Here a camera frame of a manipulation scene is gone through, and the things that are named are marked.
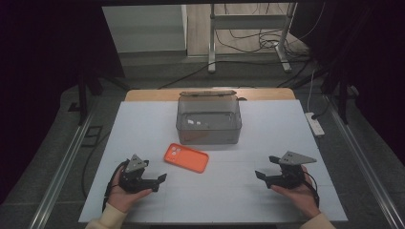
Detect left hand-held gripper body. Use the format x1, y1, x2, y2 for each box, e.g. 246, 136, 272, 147
118, 154, 155, 194

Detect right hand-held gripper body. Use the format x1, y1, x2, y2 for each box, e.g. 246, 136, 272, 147
270, 151, 318, 189

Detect orange phone case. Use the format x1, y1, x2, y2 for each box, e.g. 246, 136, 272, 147
163, 142, 210, 175

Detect grey plastic storage box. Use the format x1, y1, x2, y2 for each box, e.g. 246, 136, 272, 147
175, 89, 248, 146

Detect person's right hand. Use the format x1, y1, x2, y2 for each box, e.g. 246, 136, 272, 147
270, 165, 321, 220

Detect person's left hand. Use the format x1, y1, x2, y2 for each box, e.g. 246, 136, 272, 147
107, 166, 154, 214

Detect white foam board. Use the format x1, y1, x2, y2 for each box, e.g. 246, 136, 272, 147
78, 98, 349, 223

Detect white power strip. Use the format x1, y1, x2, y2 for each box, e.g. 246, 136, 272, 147
304, 112, 326, 138

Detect black stand legs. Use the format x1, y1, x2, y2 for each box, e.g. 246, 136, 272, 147
319, 69, 352, 125
67, 67, 131, 126

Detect white cabinet panel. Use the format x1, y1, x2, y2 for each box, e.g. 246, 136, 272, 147
101, 4, 188, 54

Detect dark curtain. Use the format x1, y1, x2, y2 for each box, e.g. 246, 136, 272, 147
288, 0, 405, 157
0, 0, 126, 205

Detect white metal stand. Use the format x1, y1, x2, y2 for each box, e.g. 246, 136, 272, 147
207, 2, 299, 74

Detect right hand-held gripper cable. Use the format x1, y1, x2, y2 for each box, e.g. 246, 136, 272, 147
302, 171, 321, 208

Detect hand-held gripper cable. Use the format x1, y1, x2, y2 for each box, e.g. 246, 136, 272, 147
302, 171, 321, 208
101, 159, 129, 213

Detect left hand-held gripper cable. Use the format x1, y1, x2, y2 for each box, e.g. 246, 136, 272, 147
101, 159, 129, 213

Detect thin black floor cable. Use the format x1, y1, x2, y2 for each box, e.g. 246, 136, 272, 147
80, 131, 112, 198

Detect black flat frame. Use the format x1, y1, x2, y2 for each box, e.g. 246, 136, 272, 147
80, 125, 104, 148

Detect black plug cable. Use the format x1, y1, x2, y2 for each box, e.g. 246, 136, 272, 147
311, 98, 332, 120

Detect aluminium floor rail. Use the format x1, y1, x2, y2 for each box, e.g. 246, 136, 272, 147
324, 94, 405, 229
29, 108, 97, 229

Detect white power strip cable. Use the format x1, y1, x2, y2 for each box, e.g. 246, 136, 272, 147
307, 68, 317, 114

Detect long black floor cable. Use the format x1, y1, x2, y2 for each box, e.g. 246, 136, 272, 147
157, 59, 309, 91

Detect tangle of black cables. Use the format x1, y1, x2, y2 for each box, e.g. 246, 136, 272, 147
214, 2, 327, 62

